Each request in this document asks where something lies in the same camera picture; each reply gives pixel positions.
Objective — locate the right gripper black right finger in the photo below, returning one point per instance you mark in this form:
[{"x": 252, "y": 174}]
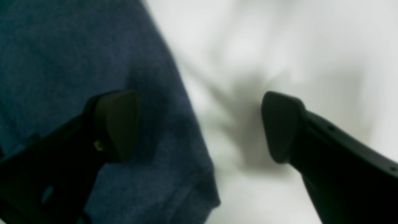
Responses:
[{"x": 348, "y": 182}]

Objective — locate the dark blue printed T-shirt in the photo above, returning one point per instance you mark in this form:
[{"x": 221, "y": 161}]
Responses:
[{"x": 58, "y": 54}]

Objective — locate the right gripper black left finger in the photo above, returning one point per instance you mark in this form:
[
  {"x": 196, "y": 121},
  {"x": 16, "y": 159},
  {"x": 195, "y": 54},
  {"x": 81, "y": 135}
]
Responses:
[{"x": 48, "y": 180}]

